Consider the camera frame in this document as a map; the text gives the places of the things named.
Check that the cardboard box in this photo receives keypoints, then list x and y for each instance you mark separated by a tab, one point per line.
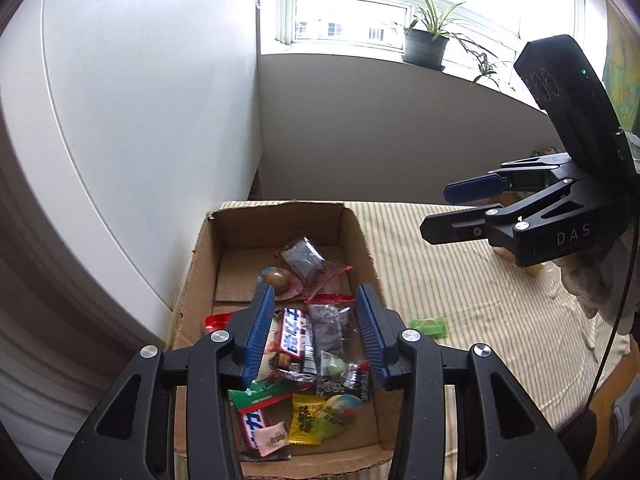
230	270

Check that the dark plum packet red trim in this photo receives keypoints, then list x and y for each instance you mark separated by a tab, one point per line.
329	327

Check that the red strawberry jelly packet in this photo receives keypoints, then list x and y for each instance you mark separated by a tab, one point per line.
219	321

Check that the person's right hand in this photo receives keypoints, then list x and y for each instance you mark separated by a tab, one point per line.
597	280

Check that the brown chocolate bar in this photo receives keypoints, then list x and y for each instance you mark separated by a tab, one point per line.
252	430
292	332

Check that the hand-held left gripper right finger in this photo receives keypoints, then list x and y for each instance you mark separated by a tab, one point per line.
372	340

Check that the green blue jelly cup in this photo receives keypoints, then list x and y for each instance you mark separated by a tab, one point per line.
342	410

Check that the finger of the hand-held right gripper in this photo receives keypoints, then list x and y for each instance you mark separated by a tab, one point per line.
455	227
475	187

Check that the brown egg packet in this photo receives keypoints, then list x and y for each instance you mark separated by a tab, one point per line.
277	280

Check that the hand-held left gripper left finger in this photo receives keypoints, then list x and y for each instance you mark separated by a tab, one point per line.
260	335

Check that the white ribbed panel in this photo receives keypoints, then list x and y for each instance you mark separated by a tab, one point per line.
60	335

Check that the small black chocolate wrapper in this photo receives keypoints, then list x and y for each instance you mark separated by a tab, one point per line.
350	385

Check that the red green meat snack packet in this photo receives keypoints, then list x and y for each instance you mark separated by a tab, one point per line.
270	394

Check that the yellow green wall picture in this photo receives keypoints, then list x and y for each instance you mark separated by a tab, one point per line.
622	85

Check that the pink candy wrapper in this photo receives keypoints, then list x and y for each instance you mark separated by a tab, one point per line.
272	440

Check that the potted spider plant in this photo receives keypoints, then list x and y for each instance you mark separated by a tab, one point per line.
430	40

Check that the clear packet dark plums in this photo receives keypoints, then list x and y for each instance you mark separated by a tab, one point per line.
301	257

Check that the pale green candy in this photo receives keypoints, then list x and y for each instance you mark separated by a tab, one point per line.
332	366

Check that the yellow candy packet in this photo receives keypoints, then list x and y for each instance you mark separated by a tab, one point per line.
306	420

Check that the bright green snack packet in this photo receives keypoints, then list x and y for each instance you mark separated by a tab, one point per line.
428	326

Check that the white cabinet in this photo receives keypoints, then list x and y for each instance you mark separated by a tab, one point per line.
150	110

